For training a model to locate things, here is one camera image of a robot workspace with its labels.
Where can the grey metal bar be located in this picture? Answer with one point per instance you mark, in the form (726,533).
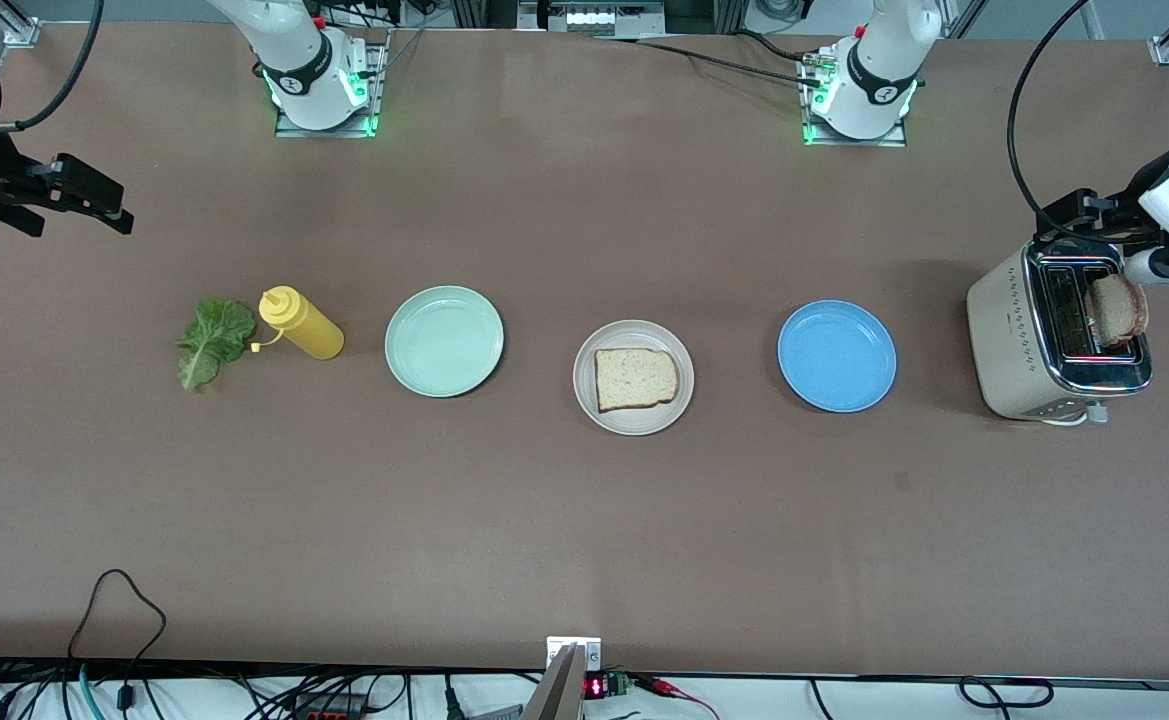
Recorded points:
(559,695)

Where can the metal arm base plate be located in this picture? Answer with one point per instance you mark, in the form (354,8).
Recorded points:
(380,85)
(849,142)

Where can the beige plate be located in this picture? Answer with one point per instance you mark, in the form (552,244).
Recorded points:
(634,425)

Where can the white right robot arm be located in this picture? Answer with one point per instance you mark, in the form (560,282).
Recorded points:
(304,80)

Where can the beige and chrome toaster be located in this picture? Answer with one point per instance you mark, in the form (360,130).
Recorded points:
(1004,340)

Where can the red digit display module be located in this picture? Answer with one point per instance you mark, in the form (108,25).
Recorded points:
(596,688)

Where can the small metal mounting bracket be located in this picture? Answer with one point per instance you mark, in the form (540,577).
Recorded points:
(592,655)

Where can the bread slice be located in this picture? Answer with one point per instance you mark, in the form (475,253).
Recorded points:
(634,380)
(1116,310)

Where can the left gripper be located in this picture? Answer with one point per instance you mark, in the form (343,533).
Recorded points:
(1122,214)

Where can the pale green plate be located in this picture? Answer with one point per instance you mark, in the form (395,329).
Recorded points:
(444,341)

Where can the grey power unit with lights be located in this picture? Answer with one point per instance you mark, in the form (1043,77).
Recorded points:
(589,18)

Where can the yellow mustard squeeze bottle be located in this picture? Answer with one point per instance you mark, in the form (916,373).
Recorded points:
(309,330)

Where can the blue plate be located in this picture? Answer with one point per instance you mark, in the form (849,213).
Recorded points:
(837,356)

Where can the green lettuce leaf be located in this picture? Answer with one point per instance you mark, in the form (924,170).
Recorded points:
(212,340)

